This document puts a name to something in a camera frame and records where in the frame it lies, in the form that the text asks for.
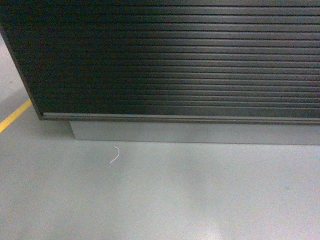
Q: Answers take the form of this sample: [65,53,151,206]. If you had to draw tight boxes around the black slatted checkout counter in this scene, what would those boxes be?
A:
[0,0,320,145]

